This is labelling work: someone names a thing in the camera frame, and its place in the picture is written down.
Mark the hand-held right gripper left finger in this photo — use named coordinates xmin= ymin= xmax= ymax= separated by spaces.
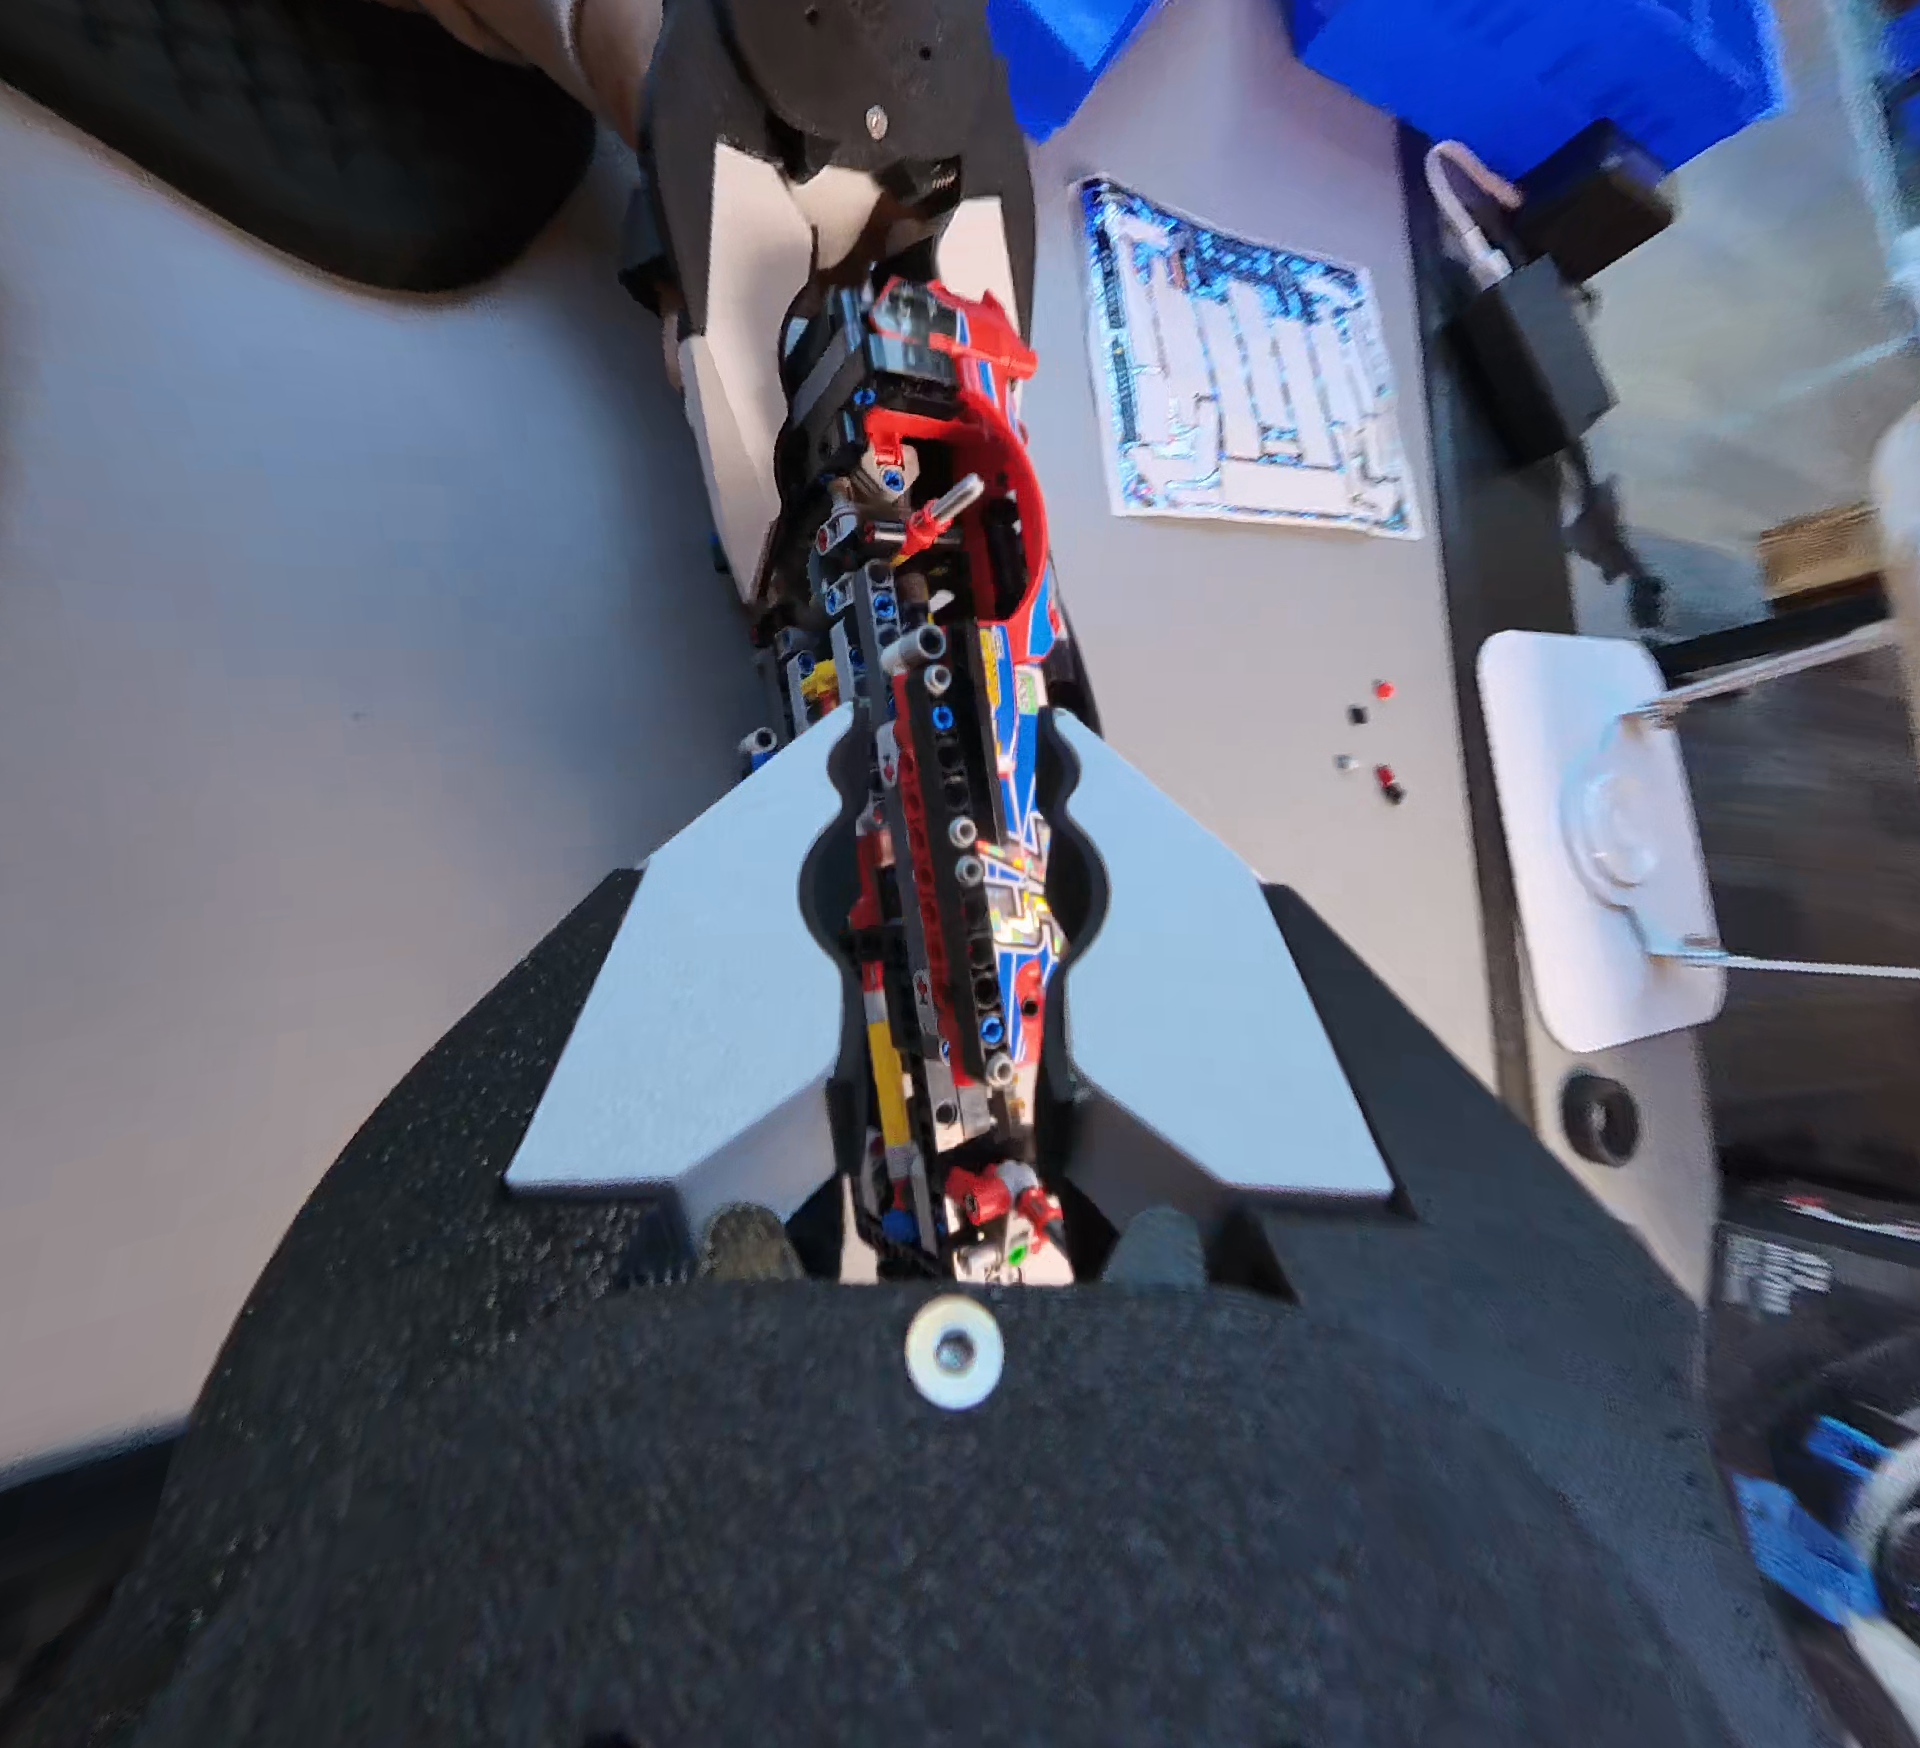
xmin=507 ymin=705 xmax=879 ymax=1285

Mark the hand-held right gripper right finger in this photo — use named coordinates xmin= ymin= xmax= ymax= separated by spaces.
xmin=1031 ymin=709 xmax=1399 ymax=1285

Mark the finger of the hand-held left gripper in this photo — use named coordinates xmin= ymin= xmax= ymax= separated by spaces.
xmin=900 ymin=190 xmax=1034 ymax=355
xmin=676 ymin=143 xmax=825 ymax=610

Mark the red blue lego car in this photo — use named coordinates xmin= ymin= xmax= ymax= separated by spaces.
xmin=734 ymin=273 xmax=1106 ymax=1285

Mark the black lego tire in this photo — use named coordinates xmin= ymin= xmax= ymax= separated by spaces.
xmin=1560 ymin=1074 xmax=1641 ymax=1169

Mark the lego set box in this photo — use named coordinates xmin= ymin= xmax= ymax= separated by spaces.
xmin=1709 ymin=1182 xmax=1920 ymax=1748

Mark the holographic sticker sheet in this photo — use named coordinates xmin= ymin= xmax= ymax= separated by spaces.
xmin=1070 ymin=174 xmax=1428 ymax=541

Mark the white book stand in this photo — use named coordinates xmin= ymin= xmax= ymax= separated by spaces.
xmin=1475 ymin=629 xmax=1920 ymax=1057

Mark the black power adapter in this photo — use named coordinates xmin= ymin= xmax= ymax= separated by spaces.
xmin=1514 ymin=148 xmax=1678 ymax=283
xmin=1453 ymin=260 xmax=1620 ymax=470

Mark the white charging cable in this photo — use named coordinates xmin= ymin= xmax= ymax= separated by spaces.
xmin=1422 ymin=139 xmax=1526 ymax=283

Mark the black cable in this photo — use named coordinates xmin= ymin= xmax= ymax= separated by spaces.
xmin=1558 ymin=439 xmax=1670 ymax=631

